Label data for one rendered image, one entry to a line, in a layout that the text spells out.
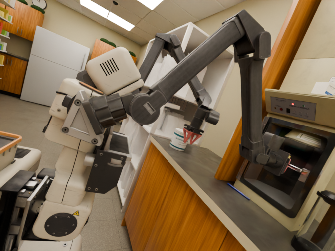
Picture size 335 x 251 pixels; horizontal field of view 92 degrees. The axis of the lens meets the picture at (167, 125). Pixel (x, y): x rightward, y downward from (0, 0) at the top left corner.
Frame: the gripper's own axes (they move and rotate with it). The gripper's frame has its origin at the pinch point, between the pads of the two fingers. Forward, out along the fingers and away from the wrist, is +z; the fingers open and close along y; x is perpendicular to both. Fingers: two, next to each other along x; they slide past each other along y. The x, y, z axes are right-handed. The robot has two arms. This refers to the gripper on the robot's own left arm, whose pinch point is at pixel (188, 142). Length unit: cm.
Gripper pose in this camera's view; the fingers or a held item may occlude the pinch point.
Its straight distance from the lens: 91.7
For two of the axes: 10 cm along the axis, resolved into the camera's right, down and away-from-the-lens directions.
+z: -3.7, 9.2, 1.6
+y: 8.3, 2.5, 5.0
